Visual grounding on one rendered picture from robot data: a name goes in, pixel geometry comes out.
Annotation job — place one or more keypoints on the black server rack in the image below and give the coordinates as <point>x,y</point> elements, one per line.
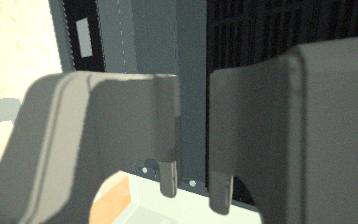
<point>174,37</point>

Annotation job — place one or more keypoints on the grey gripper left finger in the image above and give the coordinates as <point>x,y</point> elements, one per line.
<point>75,130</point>

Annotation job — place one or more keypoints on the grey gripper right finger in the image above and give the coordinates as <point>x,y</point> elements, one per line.
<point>288,128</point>

